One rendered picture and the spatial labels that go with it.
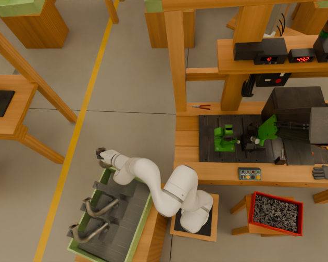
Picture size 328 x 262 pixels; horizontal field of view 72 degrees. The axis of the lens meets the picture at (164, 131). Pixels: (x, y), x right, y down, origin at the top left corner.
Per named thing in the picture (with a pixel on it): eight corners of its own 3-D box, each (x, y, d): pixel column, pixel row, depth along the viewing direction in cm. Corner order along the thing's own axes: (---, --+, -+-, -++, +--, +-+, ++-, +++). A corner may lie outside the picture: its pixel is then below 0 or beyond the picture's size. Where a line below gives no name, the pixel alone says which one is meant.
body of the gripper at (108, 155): (124, 152, 139) (112, 147, 145) (111, 156, 131) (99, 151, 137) (124, 163, 141) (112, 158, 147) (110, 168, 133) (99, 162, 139)
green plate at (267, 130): (270, 144, 159) (289, 131, 141) (259, 143, 159) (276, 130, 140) (267, 129, 164) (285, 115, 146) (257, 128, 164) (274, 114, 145)
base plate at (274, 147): (353, 165, 163) (355, 164, 162) (199, 162, 177) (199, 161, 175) (337, 114, 182) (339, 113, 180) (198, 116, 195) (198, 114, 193)
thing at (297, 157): (313, 166, 145) (315, 165, 142) (286, 166, 147) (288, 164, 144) (300, 113, 162) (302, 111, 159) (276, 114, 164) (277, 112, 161)
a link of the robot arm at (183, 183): (186, 214, 133) (200, 190, 137) (204, 225, 126) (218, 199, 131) (154, 189, 93) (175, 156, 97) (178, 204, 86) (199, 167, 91)
